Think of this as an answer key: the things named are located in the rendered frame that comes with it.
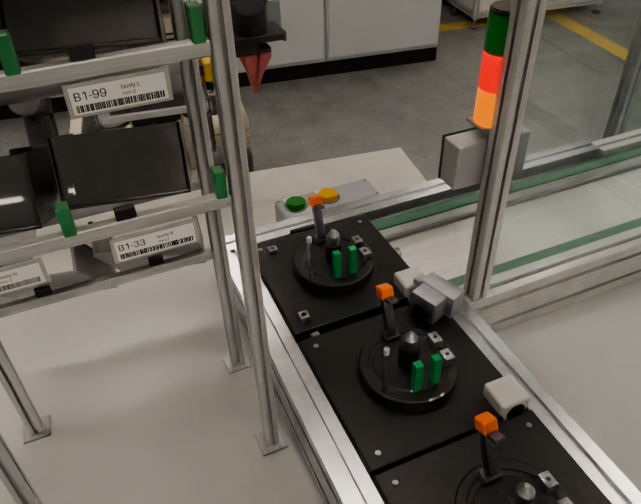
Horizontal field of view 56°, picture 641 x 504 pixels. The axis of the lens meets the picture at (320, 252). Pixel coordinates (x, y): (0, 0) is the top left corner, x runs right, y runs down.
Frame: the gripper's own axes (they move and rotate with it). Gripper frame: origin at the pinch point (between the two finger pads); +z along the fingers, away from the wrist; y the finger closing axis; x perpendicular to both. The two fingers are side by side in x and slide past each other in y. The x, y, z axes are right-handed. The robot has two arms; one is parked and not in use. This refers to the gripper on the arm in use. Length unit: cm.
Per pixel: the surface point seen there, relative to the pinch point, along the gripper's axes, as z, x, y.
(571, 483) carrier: 27, -69, 16
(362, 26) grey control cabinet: 88, 263, 150
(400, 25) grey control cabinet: 90, 260, 176
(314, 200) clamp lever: 16.4, -13.2, 4.9
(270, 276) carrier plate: 26.5, -17.7, -5.3
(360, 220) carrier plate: 26.0, -9.7, 15.6
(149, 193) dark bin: -7.1, -38.0, -23.3
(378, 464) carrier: 27, -57, -5
